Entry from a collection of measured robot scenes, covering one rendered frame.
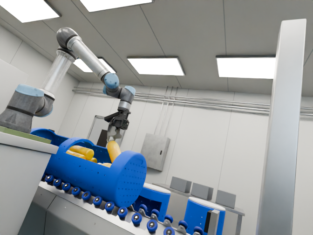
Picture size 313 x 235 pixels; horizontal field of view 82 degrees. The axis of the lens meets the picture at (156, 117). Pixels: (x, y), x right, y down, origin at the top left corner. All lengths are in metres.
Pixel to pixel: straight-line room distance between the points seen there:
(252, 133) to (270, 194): 3.96
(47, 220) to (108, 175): 0.42
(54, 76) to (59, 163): 0.50
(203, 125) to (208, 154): 0.70
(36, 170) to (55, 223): 0.27
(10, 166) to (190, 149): 3.85
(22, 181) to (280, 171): 0.98
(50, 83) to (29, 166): 0.48
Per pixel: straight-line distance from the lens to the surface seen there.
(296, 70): 0.62
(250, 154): 4.35
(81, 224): 1.01
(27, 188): 1.08
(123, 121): 1.09
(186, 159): 4.42
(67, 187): 1.12
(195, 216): 1.49
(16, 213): 1.11
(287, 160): 0.53
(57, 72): 1.25
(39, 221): 1.24
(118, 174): 0.89
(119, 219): 0.92
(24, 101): 1.07
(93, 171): 0.97
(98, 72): 1.07
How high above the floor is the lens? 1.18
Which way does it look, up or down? 15 degrees up
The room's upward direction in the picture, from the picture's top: 16 degrees clockwise
